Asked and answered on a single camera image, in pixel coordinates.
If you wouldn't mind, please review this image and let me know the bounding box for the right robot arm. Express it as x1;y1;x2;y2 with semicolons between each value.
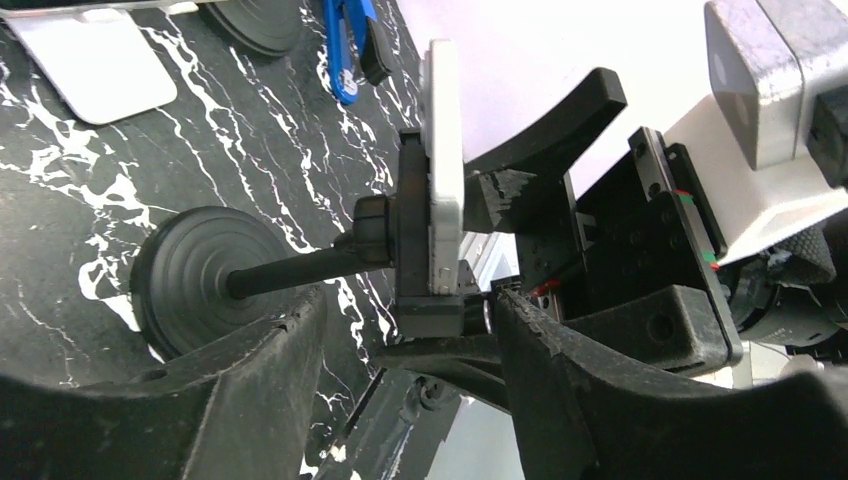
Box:
379;67;847;410

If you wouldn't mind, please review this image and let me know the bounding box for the silver desktop phone stand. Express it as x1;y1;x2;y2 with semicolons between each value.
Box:
1;1;199;125

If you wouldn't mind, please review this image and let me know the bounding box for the white-edged black smartphone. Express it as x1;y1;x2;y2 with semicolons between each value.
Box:
420;39;465;296

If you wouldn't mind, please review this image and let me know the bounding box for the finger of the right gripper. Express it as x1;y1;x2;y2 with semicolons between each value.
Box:
374;335;509;411

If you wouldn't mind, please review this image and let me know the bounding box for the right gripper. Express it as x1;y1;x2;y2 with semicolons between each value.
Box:
464;67;743;377

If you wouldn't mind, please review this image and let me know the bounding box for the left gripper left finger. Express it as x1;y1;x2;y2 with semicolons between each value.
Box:
1;287;327;479

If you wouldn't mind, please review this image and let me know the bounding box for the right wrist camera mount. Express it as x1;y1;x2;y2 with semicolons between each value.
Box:
665;1;847;265

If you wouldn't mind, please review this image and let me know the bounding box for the black stand rear right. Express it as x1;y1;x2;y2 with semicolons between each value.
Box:
198;0;303;57

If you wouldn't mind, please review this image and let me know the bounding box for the black round-base phone stand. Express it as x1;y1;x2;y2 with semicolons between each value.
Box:
130;129;485;359

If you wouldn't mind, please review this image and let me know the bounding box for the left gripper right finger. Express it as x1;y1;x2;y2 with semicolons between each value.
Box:
494;291;847;479

